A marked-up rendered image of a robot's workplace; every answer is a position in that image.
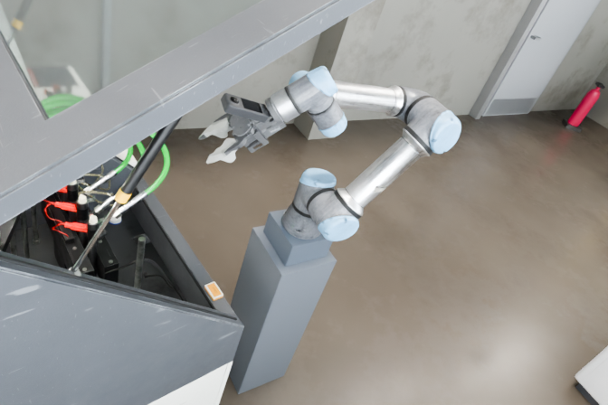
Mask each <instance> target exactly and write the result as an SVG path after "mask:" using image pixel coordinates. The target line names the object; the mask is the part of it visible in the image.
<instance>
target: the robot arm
mask: <svg viewBox="0 0 608 405"><path fill-rule="evenodd" d="M221 102H222V105H223V110H224V112H225V113H226V114H224V115H222V116H221V117H219V118H218V119H216V120H215V121H214V122H213V124H212V125H210V126H209V127H208V128H207V129H206V130H205V131H204V132H203V134H202V135H201V136H200V137H198V138H199V140H202V139H205V138H208V137H209V136H210V135H214V136H217V137H220V138H225V137H228V132H229V131H231V130H233V132H232V135H233V136H234V139H233V138H227V139H225V140H224V141H223V144H222V145H221V146H220V147H218V148H216V149H215V151H214V152H213V153H212V154H210V155H209V156H208V157H207V160H206V163H207V164H211V163H214V162H216V161H219V160H223V161H225V162H228V163H231V162H233V161H234V160H235V158H236V157H235V152H236V150H237V149H240V148H241V147H243V146H245V147H247V149H248V150H249V151H250V152H251V153H253V152H254V151H256V150H258V149H260V148H261V147H263V146H265V145H267V144H269V141H268V139H267V138H268V137H270V136H271V135H273V134H275V133H276V132H278V131H280V130H281V129H283V128H285V127H286V124H285V122H289V121H290V120H292V119H294V118H295V117H297V116H298V115H300V114H301V113H303V112H305V111H306V112H307V113H308V114H309V116H310V117H311V118H312V120H313V121H314V122H315V124H316V125H317V126H318V130H319V131H321V132H322V134H323V135H324V136H326V137H336V136H338V135H339V134H341V133H342V132H343V131H344V130H345V128H346V126H347V119H346V117H345V114H344V112H343V111H342V110H341V108H351V109H361V110H370V111H379V112H384V113H385V114H386V115H387V116H391V117H397V118H399V119H401V120H402V121H403V122H404V123H405V124H406V125H407V126H406V127H404V128H403V135H402V137H400V138H399V139H398V140H397V141H396V142H395V143H394V144H393V145H392V146H390V147H389V148H388V149H387V150H386V151H385V152H384V153H383V154H382V155H381V156H379V157H378V158H377V159H376V160H375V161H374V162H373V163H372V164H371V165H370V166H368V167H367V169H366V170H365V171H364V172H363V173H362V174H361V175H359V176H358V177H357V178H356V179H355V180H354V181H353V182H352V183H351V184H350V185H348V186H347V187H346V188H337V189H336V190H335V185H336V181H337V179H336V177H335V176H334V175H333V174H332V173H330V172H328V171H326V170H323V169H318V168H310V169H307V170H306V171H304V172H303V174H302V176H301V177H300V179H299V185H298V188H297V191H296V193H295V196H294V199H293V202H292V204H291V205H290V206H289V207H288V209H287V210H286V211H285V212H284V213H283V215H282V218H281V223H282V226H283V228H284V229H285V230H286V231H287V232H288V233H289V234H290V235H292V236H294V237H296V238H299V239H303V240H312V239H315V238H317V237H318V236H319V235H320V233H322V235H323V236H324V238H325V239H327V240H331V241H339V240H345V239H347V238H349V237H350V236H352V235H353V234H354V233H355V232H356V231H357V228H358V227H359V223H358V219H359V218H361V217H362V216H363V210H364V208H365V207H366V206H367V205H368V204H369V203H370V202H372V201H373V200H374V199H375V198H376V196H377V195H379V194H380V193H381V192H382V191H383V190H384V189H385V188H386V187H388V186H389V185H390V184H391V183H392V182H393V181H394V180H396V179H397V178H398V177H399V176H400V175H401V174H402V173H403V172H405V171H406V170H407V169H408V168H409V167H410V166H411V165H413V164H414V163H415V162H416V161H417V160H418V159H419V158H420V157H422V156H430V155H431V154H432V153H437V154H442V153H443V152H447V151H448V150H449V149H451V148H452V147H453V146H454V144H455V143H456V142H457V140H458V138H459V136H460V132H461V122H460V121H459V119H458V118H456V117H455V116H454V114H453V113H452V112H451V111H450V110H448V109H447V108H446V107H444V106H443V105H442V104H441V103H440V102H439V101H438V100H436V99H435V98H434V97H433V96H432V95H430V94H428V93H427V92H424V91H421V90H418V89H413V88H408V87H403V86H397V85H392V86H390V87H388V88H385V87H378V86H372V85H365V84H358V83H352V82H344V81H338V80H333V79H332V77H331V75H330V74H329V72H328V69H327V68H326V67H325V66H319V67H318V68H316V69H314V70H312V71H309V72H307V71H298V72H296V73H295V74H293V75H292V77H291V78H290V82H289V85H288V86H286V87H285V88H283V89H281V90H279V91H278V92H276V93H274V94H273V95H271V97H270V98H268V99H265V104H266V106H267V108H266V107H265V105H264V104H261V103H259V102H255V101H252V100H249V99H244V98H241V97H238V96H234V95H232V94H229V93H224V94H223V96H222V97H221ZM284 121H285V122H284ZM260 143H262V145H261V146H259V147H257V148H256V149H253V148H254V147H255V146H257V145H259V144H260Z"/></svg>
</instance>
